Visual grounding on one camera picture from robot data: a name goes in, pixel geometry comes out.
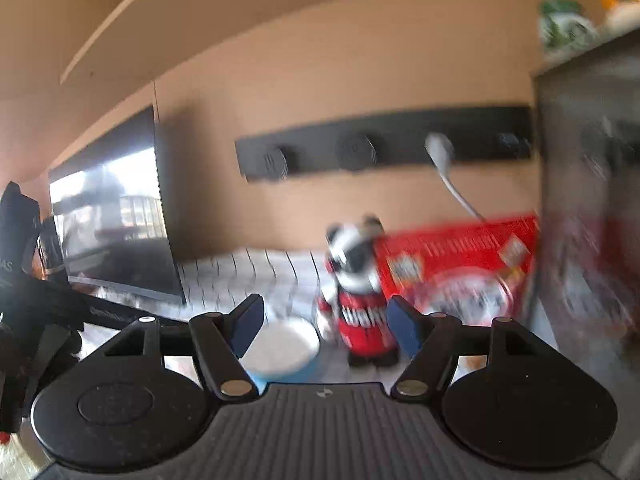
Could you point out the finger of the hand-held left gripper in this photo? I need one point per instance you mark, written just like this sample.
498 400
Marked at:
100 311

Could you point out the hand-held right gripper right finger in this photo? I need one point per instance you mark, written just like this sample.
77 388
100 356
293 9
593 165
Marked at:
402 330

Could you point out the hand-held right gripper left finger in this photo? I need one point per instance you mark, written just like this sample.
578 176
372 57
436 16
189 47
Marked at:
247 327

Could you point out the blue bowl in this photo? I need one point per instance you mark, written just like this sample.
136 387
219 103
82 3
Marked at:
285 345

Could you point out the red panda robot toy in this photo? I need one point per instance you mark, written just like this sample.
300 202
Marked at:
360 310

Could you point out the white checkered tablecloth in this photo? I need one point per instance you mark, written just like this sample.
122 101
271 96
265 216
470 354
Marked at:
280 275

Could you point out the black flat monitor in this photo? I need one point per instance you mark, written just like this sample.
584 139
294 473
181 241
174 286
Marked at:
120 240

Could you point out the red cereal bag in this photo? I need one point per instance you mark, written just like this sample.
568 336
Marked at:
450 255

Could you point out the white glass computer case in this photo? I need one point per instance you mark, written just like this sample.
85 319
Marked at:
590 185

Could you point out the green and white packet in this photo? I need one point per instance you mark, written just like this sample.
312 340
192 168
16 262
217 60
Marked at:
565 25

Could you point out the black wall power rail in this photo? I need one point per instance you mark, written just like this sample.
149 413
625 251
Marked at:
310 152

